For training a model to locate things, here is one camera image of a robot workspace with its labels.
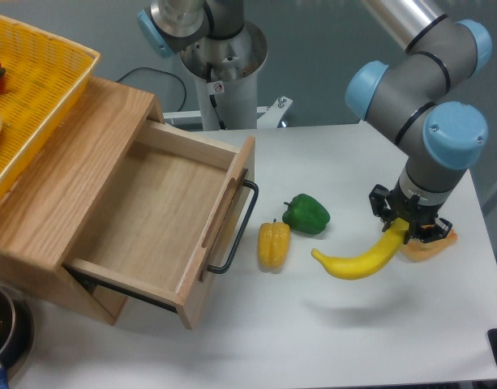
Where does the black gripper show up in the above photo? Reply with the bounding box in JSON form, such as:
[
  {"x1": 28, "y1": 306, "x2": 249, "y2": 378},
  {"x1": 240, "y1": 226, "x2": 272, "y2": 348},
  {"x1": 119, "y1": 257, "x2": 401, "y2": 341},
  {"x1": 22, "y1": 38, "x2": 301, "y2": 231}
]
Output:
[{"x1": 369, "y1": 184, "x2": 453, "y2": 243}]

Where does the yellow toy banana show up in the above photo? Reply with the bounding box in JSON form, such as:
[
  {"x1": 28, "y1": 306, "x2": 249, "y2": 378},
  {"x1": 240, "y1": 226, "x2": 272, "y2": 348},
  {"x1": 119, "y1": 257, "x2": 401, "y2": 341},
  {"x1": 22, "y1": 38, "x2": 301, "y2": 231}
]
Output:
[{"x1": 311, "y1": 218, "x2": 409, "y2": 280}]

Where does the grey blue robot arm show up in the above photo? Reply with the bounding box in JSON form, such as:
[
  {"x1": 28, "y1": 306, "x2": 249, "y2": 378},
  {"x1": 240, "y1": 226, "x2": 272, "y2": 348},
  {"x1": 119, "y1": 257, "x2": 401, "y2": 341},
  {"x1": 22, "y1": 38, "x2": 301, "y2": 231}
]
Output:
[{"x1": 137, "y1": 1, "x2": 492, "y2": 243}]

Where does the open wooden top drawer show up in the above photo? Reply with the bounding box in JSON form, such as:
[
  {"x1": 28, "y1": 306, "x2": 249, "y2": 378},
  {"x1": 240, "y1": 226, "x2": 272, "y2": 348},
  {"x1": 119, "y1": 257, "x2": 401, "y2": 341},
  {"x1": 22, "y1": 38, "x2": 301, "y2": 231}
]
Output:
[{"x1": 63, "y1": 121, "x2": 255, "y2": 329}]

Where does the wooden drawer cabinet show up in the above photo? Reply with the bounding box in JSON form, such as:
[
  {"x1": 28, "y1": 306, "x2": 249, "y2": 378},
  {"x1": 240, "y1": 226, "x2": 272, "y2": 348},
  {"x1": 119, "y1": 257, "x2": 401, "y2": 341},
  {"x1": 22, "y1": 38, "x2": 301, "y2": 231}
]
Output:
[{"x1": 0, "y1": 77, "x2": 163, "y2": 324}]

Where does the toy bread pastry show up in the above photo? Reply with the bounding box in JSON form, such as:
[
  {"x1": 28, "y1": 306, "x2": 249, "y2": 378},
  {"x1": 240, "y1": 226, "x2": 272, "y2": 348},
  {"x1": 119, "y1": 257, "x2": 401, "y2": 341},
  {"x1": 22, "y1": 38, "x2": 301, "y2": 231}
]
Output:
[{"x1": 400, "y1": 229, "x2": 458, "y2": 262}]

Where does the green toy bell pepper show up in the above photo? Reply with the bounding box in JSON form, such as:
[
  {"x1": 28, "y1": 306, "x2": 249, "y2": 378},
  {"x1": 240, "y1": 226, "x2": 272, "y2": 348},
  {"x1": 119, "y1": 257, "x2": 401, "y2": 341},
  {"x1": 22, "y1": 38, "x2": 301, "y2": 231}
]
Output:
[{"x1": 282, "y1": 194, "x2": 331, "y2": 235}]

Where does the yellow toy bell pepper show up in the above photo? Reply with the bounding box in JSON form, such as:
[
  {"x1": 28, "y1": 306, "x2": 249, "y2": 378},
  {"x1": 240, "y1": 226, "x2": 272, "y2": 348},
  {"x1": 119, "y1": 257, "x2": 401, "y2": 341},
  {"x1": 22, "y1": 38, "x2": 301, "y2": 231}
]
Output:
[{"x1": 257, "y1": 220, "x2": 290, "y2": 269}]

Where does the yellow plastic basket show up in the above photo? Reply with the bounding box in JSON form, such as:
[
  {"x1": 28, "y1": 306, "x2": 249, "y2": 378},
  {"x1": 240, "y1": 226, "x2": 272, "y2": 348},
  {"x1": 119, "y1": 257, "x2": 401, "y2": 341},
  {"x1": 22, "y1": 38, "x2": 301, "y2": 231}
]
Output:
[{"x1": 0, "y1": 15, "x2": 100, "y2": 199}]

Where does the dark metal pot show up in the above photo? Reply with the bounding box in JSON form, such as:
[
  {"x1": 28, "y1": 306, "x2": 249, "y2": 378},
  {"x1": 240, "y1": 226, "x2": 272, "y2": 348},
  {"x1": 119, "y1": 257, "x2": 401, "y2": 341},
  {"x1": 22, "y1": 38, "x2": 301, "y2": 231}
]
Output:
[{"x1": 0, "y1": 285, "x2": 35, "y2": 388}]

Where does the black drawer handle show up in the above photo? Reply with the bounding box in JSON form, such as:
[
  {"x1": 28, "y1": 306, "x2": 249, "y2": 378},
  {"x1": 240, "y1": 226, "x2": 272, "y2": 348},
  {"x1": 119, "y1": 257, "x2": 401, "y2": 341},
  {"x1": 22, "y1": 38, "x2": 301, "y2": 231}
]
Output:
[{"x1": 207, "y1": 179, "x2": 259, "y2": 275}]

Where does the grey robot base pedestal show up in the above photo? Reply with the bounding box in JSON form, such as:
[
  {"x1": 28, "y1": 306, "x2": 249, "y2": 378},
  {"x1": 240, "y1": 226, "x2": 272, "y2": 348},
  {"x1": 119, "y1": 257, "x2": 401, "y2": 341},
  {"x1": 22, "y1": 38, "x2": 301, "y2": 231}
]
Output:
[{"x1": 180, "y1": 21, "x2": 268, "y2": 130}]

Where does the black cable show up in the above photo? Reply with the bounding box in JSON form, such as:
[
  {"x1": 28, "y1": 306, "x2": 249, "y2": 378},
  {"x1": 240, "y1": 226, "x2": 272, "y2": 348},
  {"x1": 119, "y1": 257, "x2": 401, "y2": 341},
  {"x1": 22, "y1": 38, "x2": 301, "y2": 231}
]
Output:
[{"x1": 116, "y1": 66, "x2": 187, "y2": 113}]

